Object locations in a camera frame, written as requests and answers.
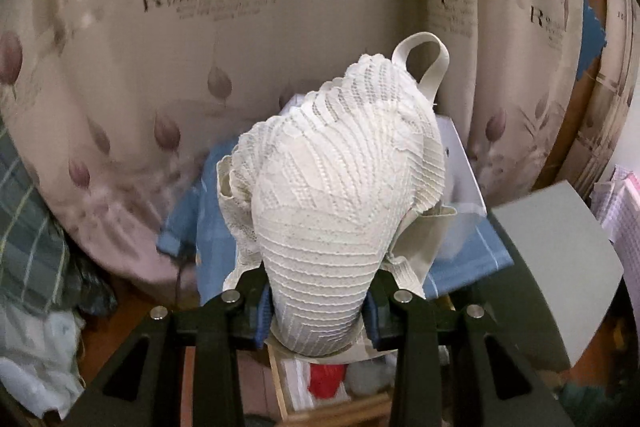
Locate white Xincci shoe box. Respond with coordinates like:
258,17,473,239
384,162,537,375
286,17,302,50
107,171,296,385
278,92,490,263

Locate grey plaid fabric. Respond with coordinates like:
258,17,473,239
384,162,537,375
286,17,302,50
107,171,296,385
0,120,120,318

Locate blue checked cloth cover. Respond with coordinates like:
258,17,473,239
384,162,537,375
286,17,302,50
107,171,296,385
156,133,516,348

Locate wooden drawer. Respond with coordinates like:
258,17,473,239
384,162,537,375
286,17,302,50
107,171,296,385
268,347,397,426

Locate cream lace bra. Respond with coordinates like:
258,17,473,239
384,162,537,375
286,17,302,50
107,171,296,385
216,31,450,359

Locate beige leaf pattern curtain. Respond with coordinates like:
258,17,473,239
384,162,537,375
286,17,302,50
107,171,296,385
1,0,639,301

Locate white crumpled plastic bags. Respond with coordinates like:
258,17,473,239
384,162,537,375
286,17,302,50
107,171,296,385
1,298,85,418

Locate pink checked fabric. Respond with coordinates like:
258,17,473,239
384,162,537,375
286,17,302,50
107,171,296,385
591,165,639,279

